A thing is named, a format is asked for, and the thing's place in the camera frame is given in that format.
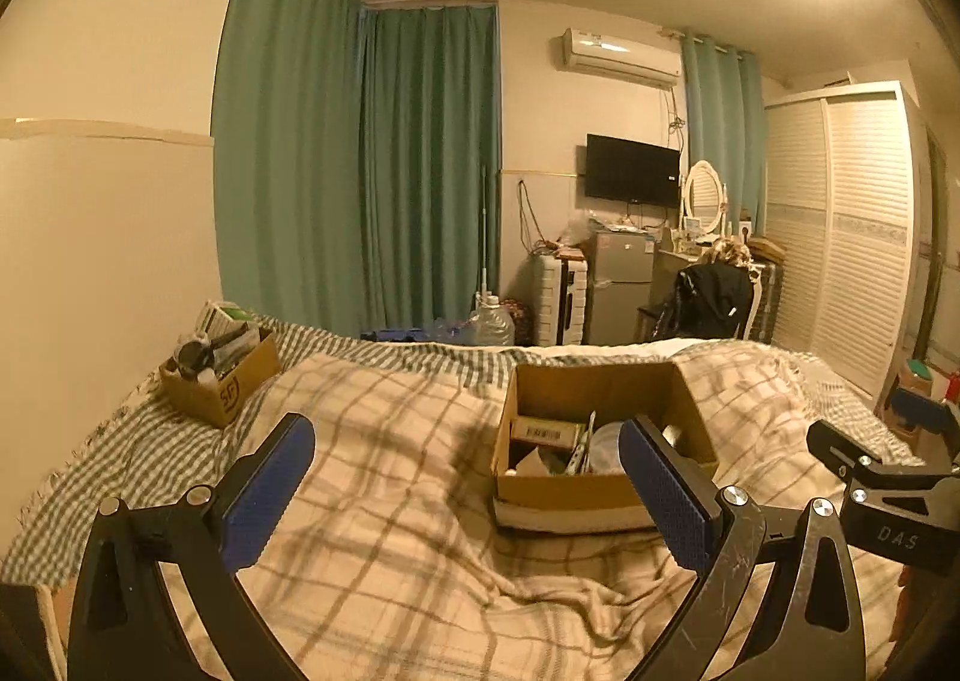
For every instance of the black bag on chair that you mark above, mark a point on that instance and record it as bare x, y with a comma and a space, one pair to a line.
709, 301

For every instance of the green curtain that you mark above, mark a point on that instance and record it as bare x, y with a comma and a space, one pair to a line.
726, 120
357, 160

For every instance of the green curtain left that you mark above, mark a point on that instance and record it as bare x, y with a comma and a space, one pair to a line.
357, 160

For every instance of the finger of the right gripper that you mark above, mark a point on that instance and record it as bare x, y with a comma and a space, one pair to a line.
936, 421
847, 459

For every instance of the grey mini fridge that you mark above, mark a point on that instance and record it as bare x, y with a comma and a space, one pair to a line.
620, 280

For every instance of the large open cardboard box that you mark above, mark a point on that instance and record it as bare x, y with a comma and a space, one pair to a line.
582, 504

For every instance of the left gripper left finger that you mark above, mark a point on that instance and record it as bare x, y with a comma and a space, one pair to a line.
123, 624

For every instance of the large clear water jug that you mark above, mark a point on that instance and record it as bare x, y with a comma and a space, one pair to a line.
490, 322

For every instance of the white louvered wardrobe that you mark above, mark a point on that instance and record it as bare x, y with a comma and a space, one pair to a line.
843, 198

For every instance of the plaid beige blanket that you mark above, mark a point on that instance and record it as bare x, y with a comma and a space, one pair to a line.
389, 564

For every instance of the black wall television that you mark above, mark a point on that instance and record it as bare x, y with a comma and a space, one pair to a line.
631, 172

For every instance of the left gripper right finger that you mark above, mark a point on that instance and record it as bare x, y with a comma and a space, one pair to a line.
809, 622

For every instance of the light blue plastic hanger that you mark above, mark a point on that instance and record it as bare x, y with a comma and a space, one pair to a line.
578, 463

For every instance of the small brown cardboard package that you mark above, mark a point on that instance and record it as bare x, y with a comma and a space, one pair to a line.
540, 432

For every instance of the green curtain right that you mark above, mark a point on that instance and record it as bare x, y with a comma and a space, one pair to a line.
726, 120

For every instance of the small cardboard box with clutter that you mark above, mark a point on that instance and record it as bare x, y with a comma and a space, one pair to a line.
217, 366

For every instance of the white suitcase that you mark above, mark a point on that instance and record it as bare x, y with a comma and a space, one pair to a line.
559, 295

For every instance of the small stool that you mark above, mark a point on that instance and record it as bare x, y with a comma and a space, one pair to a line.
913, 375

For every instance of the green checkered bed sheet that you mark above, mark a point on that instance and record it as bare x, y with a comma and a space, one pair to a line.
147, 452

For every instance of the white oval vanity mirror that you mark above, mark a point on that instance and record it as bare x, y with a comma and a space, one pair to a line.
704, 200

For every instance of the white air conditioner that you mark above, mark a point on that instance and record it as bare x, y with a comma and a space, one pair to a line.
620, 58

